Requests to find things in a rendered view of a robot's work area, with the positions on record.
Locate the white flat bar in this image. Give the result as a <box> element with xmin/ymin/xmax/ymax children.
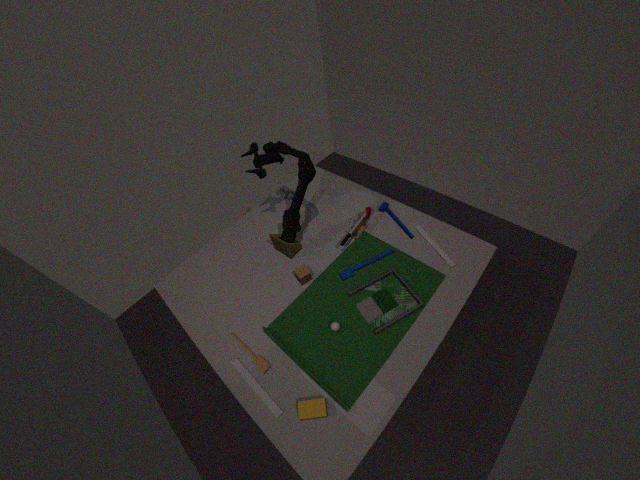
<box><xmin>231</xmin><ymin>358</ymin><xmax>283</xmax><ymax>418</ymax></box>
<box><xmin>415</xmin><ymin>225</ymin><xmax>456</xmax><ymax>267</ymax></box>

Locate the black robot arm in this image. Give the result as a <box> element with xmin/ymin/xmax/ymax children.
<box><xmin>263</xmin><ymin>141</ymin><xmax>316</xmax><ymax>243</ymax></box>

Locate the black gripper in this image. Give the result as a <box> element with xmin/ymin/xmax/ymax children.
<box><xmin>241</xmin><ymin>143</ymin><xmax>273</xmax><ymax>179</ymax></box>

